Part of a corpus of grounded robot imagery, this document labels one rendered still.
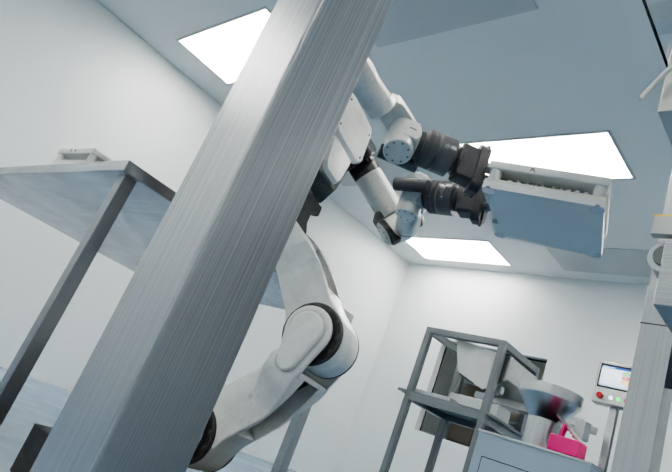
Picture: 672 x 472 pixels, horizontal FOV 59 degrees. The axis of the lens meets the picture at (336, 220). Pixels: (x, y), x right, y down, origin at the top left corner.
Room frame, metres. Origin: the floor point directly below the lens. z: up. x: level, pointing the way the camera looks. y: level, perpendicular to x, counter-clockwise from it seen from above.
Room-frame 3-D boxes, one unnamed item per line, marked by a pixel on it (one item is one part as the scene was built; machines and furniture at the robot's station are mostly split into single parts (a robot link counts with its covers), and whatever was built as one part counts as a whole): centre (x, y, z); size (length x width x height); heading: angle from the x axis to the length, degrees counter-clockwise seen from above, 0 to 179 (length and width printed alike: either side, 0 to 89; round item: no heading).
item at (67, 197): (2.48, 0.70, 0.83); 1.50 x 1.10 x 0.04; 44
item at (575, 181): (1.19, -0.43, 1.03); 0.25 x 0.24 x 0.02; 151
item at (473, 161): (1.19, -0.20, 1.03); 0.12 x 0.10 x 0.13; 93
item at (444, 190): (1.36, -0.28, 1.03); 0.12 x 0.10 x 0.13; 53
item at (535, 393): (3.43, -1.61, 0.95); 0.49 x 0.36 x 0.38; 41
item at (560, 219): (1.19, -0.43, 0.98); 0.24 x 0.24 x 0.02; 61
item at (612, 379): (3.30, -1.85, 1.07); 0.23 x 0.10 x 0.62; 41
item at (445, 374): (6.52, -2.22, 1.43); 1.32 x 0.01 x 1.11; 41
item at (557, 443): (3.12, -1.55, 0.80); 0.16 x 0.12 x 0.09; 41
